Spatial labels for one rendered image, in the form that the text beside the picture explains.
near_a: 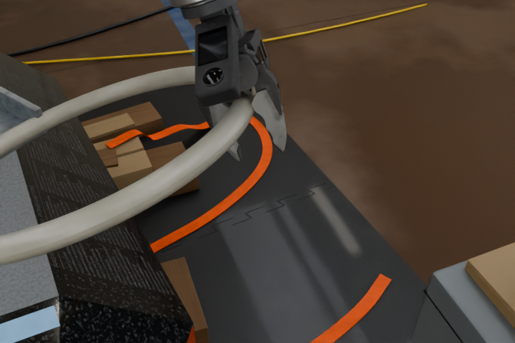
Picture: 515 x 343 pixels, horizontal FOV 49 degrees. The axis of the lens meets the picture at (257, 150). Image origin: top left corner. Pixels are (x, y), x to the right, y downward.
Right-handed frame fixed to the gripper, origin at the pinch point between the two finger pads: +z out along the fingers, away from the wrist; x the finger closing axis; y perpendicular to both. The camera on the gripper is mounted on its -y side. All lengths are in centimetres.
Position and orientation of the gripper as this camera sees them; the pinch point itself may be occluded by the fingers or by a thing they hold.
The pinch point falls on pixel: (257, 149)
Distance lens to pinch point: 73.4
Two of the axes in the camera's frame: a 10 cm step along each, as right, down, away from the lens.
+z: 3.1, 8.6, 4.1
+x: -9.4, 2.1, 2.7
